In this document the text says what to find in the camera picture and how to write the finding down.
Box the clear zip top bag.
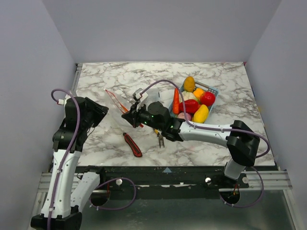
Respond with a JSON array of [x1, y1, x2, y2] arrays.
[[104, 89, 134, 131]]

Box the orange carrot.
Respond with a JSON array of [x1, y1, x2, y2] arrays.
[[172, 88, 180, 115]]

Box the red bell pepper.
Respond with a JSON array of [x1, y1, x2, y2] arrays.
[[179, 99, 201, 114]]

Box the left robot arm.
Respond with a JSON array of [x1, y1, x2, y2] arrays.
[[30, 97, 108, 230]]

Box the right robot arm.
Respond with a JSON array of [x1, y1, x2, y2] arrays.
[[121, 102, 260, 188]]

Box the clear plastic screw box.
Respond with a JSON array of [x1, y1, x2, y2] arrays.
[[145, 87, 160, 105]]

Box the red black utility knife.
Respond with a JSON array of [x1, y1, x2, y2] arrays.
[[123, 132, 142, 158]]

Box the purple onion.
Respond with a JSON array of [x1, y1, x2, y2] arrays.
[[177, 112, 192, 121]]

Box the white cauliflower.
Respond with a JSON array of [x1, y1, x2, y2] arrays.
[[179, 91, 198, 103]]

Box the brown potato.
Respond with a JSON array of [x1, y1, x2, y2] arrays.
[[183, 76, 195, 92]]

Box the orange yellow bell pepper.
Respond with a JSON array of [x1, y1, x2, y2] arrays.
[[193, 88, 205, 101]]

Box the red apple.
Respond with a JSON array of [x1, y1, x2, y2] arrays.
[[200, 92, 215, 107]]

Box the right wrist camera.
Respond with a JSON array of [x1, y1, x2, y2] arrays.
[[132, 88, 148, 111]]

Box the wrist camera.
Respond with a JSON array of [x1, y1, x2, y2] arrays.
[[57, 97, 71, 106], [132, 88, 148, 111]]

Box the yellow handled pliers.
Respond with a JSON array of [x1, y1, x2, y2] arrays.
[[154, 129, 165, 148]]

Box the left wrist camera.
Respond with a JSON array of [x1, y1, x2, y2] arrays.
[[57, 97, 71, 106]]

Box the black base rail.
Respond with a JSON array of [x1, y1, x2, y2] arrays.
[[75, 166, 254, 203]]

